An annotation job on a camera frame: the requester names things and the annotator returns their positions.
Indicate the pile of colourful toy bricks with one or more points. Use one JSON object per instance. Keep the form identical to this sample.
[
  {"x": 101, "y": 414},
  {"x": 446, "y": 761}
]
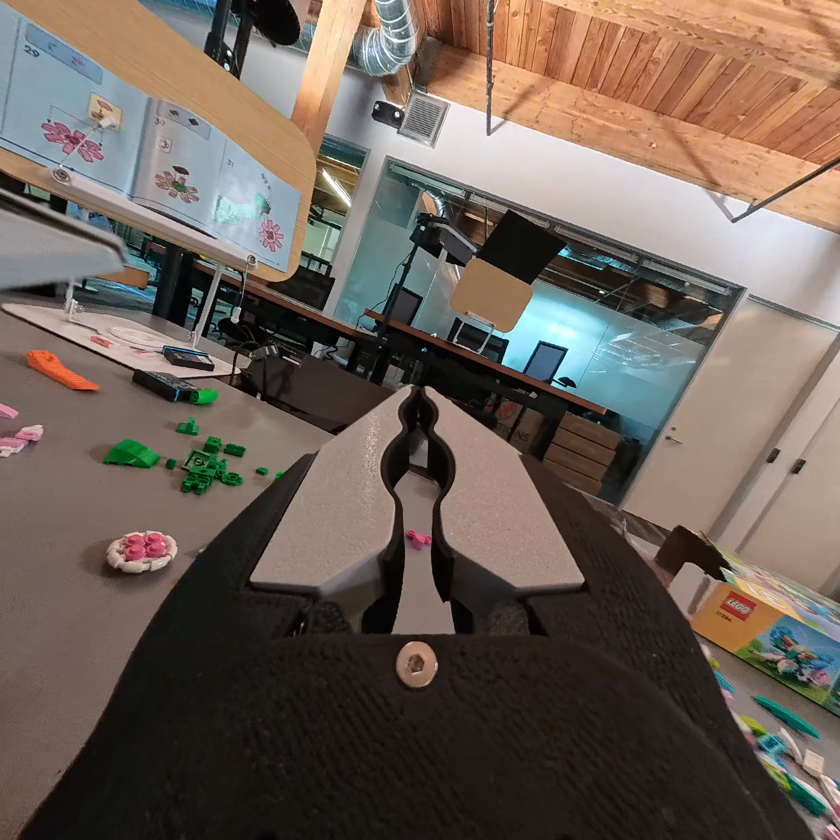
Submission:
[{"x": 787, "y": 761}]

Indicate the yellow cardboard toy box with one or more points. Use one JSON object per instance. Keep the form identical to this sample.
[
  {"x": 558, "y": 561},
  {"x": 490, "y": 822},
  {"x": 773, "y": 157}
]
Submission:
[{"x": 768, "y": 623}]

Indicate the white door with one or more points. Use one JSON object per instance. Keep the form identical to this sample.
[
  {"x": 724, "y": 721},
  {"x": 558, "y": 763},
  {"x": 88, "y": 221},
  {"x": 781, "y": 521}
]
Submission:
[
  {"x": 709, "y": 420},
  {"x": 794, "y": 499}
]

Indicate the silver ceiling duct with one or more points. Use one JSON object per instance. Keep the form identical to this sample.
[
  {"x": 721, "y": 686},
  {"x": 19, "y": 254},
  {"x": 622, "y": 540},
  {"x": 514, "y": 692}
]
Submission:
[{"x": 387, "y": 39}]

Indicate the glass wall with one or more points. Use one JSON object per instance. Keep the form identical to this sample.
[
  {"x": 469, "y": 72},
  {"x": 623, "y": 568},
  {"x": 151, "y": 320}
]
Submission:
[{"x": 623, "y": 348}]

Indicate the stacked cardboard boxes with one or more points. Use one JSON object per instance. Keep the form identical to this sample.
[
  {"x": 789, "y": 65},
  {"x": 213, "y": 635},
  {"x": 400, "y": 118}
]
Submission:
[{"x": 581, "y": 453}]

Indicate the round white plate magenta studs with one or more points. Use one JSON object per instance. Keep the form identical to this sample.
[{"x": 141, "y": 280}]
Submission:
[{"x": 142, "y": 551}]

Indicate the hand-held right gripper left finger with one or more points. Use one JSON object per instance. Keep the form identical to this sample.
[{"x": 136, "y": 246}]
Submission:
[{"x": 328, "y": 525}]

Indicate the magenta toy brick piece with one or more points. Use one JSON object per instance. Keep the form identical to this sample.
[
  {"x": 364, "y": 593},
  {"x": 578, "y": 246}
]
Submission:
[{"x": 417, "y": 538}]

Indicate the wooden ceiling beam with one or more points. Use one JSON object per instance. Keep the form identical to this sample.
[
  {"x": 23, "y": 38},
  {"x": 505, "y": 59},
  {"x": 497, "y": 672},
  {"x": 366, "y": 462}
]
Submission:
[
  {"x": 325, "y": 72},
  {"x": 623, "y": 131}
]

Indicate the orange brick separator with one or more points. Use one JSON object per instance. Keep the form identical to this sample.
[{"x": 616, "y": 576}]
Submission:
[{"x": 59, "y": 371}]

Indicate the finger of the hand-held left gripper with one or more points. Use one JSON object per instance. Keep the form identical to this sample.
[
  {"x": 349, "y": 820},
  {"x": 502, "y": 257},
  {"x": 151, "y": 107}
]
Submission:
[{"x": 52, "y": 253}]

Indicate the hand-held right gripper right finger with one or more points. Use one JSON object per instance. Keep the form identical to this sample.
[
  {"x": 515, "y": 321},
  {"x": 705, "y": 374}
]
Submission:
[{"x": 512, "y": 525}]

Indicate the green round toy piece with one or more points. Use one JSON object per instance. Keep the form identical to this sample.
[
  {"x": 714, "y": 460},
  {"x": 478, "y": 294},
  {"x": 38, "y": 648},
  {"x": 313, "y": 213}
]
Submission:
[{"x": 205, "y": 396}]

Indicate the grey desk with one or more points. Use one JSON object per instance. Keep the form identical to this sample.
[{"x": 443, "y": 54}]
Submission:
[{"x": 65, "y": 590}]

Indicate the dark computer monitor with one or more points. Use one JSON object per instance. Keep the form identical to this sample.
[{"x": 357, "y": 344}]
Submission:
[
  {"x": 546, "y": 363},
  {"x": 403, "y": 306}
]

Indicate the black office chair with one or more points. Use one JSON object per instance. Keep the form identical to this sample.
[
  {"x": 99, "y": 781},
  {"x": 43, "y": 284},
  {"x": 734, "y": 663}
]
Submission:
[
  {"x": 308, "y": 289},
  {"x": 315, "y": 394}
]

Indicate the black camera on tripod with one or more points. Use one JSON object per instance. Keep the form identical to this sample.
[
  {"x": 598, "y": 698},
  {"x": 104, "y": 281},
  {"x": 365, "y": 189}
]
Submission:
[{"x": 443, "y": 239}]

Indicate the small black box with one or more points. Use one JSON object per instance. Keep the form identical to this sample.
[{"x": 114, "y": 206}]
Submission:
[
  {"x": 188, "y": 359},
  {"x": 161, "y": 385}
]

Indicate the black ceiling-mounted unit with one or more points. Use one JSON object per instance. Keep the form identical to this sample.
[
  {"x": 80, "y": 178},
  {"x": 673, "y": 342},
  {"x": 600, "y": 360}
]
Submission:
[{"x": 262, "y": 19}]

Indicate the beige rounded panel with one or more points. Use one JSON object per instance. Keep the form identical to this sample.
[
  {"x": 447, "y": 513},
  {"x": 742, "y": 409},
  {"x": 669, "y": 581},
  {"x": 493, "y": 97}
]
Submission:
[{"x": 489, "y": 295}]

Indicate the group of green toy bricks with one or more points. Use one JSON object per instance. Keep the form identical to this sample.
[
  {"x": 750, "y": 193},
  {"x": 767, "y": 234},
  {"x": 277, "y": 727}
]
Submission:
[{"x": 131, "y": 454}]

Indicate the wall air vent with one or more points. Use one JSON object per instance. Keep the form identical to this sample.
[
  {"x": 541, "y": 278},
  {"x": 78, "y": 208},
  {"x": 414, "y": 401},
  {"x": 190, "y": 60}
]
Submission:
[{"x": 423, "y": 119}]

